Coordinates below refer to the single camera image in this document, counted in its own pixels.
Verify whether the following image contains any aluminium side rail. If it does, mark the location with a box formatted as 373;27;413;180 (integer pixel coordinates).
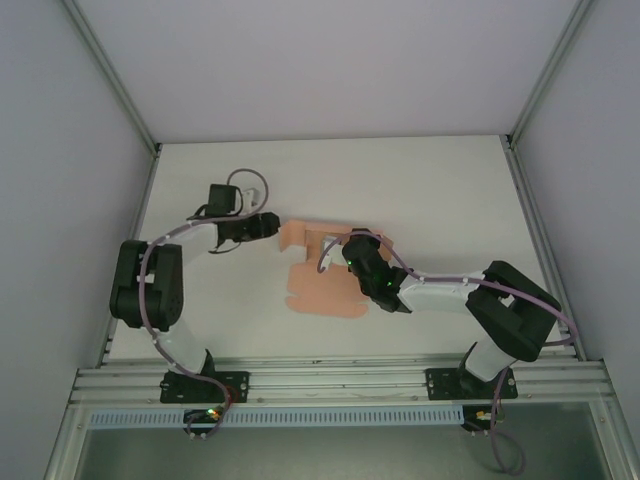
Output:
501;133;587;362
99;143;162;369

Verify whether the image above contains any aluminium mounting rail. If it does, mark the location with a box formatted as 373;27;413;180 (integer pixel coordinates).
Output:
69;355;615;407

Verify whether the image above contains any small black controller board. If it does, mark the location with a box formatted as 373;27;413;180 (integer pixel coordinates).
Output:
462;403;507;434
183;407;227;441

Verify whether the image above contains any aluminium frame post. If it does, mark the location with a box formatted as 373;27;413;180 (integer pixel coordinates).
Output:
588;399;639;480
503;0;601;151
43;404;94;480
63;0;162;154

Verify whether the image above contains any aluminium lower frame post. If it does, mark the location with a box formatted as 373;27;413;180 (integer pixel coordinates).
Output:
43;404;94;480
588;399;639;480

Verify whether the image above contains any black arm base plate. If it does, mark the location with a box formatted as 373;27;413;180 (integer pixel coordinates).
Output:
424;367;517;401
159;369;251;405

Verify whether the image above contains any grey metal panel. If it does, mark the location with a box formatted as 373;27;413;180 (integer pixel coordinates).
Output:
79;402;609;480

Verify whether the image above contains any light blue cable duct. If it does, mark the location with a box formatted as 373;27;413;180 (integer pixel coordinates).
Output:
89;403;465;431

